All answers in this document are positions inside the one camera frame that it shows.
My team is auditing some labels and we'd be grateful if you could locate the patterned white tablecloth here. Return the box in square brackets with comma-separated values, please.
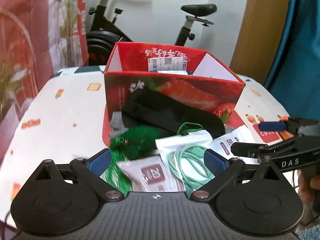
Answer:
[1, 68, 287, 226]

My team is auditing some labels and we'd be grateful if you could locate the white medical packet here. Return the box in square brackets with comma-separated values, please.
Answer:
[209, 125, 258, 164]

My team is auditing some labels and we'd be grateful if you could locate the person's right hand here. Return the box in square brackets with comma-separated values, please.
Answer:
[297, 170, 319, 205]

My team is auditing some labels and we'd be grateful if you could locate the potted green plant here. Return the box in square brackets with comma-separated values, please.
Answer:
[1, 60, 30, 121]

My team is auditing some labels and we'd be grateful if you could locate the wooden door frame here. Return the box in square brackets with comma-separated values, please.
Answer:
[229, 0, 289, 83]

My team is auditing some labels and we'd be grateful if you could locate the red white sachet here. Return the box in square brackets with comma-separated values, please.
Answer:
[117, 155, 185, 192]

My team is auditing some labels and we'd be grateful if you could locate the green plush toy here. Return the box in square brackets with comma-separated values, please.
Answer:
[102, 126, 173, 194]

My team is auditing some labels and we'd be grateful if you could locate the black exercise bike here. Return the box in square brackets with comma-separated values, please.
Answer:
[85, 0, 218, 67]

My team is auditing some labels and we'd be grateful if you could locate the mint green cord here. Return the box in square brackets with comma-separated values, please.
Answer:
[166, 144, 216, 193]

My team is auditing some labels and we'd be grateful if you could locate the white mask packet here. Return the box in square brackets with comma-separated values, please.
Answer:
[156, 130, 214, 195]

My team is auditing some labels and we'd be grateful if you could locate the teal curtain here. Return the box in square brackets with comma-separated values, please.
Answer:
[264, 0, 319, 119]

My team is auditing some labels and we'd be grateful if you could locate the pink printed curtain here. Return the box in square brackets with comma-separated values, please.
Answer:
[1, 0, 88, 130]

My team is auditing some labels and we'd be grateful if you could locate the grey knit cloth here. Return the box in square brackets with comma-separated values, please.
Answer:
[109, 111, 129, 139]

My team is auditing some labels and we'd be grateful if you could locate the red strawberry cardboard box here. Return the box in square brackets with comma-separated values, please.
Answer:
[102, 42, 245, 145]

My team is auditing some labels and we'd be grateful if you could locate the black fabric pouch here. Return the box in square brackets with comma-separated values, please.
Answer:
[121, 89, 226, 139]

